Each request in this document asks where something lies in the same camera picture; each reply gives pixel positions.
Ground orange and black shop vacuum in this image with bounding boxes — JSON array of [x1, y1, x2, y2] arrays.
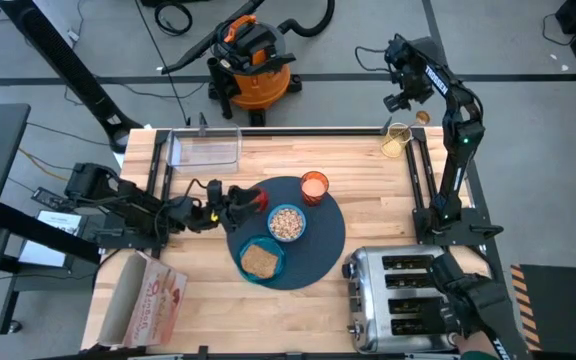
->
[[206, 13, 303, 127]]

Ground pink strawberry yogurt cereal box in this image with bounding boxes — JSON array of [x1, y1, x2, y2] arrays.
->
[[96, 251, 189, 350]]

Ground white paper sheet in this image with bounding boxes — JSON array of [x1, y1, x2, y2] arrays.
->
[[17, 209, 84, 269]]

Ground clear plastic bin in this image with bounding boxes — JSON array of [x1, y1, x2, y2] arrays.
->
[[166, 124, 243, 175]]

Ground black table mounting frame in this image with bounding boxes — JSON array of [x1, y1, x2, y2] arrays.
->
[[147, 127, 504, 249]]

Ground black vacuum wand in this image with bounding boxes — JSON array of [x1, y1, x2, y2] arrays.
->
[[160, 0, 269, 76]]

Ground person's hand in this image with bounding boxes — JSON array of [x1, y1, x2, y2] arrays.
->
[[452, 332, 497, 359]]

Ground dark round woven placemat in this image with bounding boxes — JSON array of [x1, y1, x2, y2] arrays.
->
[[225, 175, 347, 291]]

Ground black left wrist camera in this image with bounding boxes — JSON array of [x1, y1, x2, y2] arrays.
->
[[177, 196, 203, 221]]

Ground orange glass of juice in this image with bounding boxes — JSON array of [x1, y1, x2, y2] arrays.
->
[[299, 170, 330, 208]]

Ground teal glass plate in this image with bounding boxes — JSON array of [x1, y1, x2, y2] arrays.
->
[[238, 234, 287, 285]]

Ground person's forearm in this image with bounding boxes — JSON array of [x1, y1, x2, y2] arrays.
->
[[460, 349, 502, 360]]

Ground beige cereal loops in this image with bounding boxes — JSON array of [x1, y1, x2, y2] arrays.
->
[[270, 207, 304, 240]]

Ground black vacuum hose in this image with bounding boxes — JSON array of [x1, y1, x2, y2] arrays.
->
[[276, 0, 337, 39]]

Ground coiled black cable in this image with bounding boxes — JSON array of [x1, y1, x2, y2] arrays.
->
[[153, 1, 194, 37]]

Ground red orange apple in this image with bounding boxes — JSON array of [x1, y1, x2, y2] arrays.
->
[[252, 185, 271, 214]]

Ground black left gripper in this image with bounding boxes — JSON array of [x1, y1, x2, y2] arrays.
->
[[200, 178, 265, 235]]

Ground orange patterned bowl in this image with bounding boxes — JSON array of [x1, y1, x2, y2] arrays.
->
[[266, 203, 308, 244]]

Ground brown toast slice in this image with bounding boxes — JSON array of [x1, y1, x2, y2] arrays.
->
[[240, 243, 280, 280]]

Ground black hazard-striped mat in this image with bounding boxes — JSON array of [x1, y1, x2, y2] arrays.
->
[[510, 263, 576, 354]]

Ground silver four-slot toaster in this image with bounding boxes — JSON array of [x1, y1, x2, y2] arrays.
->
[[341, 244, 464, 355]]

